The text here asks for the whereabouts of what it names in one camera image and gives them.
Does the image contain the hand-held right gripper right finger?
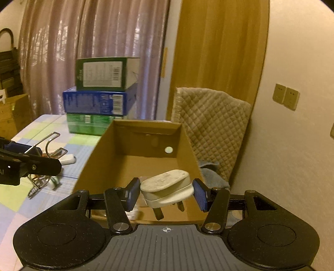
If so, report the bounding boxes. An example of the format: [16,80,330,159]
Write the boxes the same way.
[192,178,278,234]

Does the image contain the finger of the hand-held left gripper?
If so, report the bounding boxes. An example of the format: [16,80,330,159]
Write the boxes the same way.
[0,138,43,157]
[0,150,62,178]

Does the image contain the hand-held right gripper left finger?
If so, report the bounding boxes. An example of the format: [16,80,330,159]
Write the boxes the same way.
[56,178,141,234]

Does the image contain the white plug adapter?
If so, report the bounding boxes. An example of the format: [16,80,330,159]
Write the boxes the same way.
[140,169,195,221]

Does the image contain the cardboard box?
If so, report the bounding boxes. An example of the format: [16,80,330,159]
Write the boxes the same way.
[74,120,209,222]

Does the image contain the grey blue cloth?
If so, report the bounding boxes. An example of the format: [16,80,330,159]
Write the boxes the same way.
[198,161,230,189]

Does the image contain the white cylinder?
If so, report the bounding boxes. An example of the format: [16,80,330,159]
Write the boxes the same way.
[59,154,76,165]

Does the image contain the checked bed sheet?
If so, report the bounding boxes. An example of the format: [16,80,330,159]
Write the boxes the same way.
[0,114,115,235]

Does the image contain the brown cardboard carton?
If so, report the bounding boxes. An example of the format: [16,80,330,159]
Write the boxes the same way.
[0,94,33,140]

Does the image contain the light green carton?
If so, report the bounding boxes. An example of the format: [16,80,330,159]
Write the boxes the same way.
[66,113,128,136]

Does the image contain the beige quilted blanket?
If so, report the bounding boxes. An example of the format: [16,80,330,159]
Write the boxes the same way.
[172,87,251,183]

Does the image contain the blue carton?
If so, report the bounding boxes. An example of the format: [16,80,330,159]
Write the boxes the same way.
[63,83,138,116]

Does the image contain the dark storage shelf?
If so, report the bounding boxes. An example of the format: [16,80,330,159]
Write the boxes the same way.
[0,28,24,97]

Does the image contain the dark green carton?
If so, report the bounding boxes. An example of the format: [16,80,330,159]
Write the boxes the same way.
[76,57,141,92]

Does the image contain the pink shiny curtain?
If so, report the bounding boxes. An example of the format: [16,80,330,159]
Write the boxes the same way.
[18,0,171,122]

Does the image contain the wooden door panel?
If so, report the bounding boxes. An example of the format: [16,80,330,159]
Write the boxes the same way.
[166,0,270,122]

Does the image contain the beige wall socket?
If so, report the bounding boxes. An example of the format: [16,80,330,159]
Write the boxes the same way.
[272,83,287,105]
[283,87,300,111]

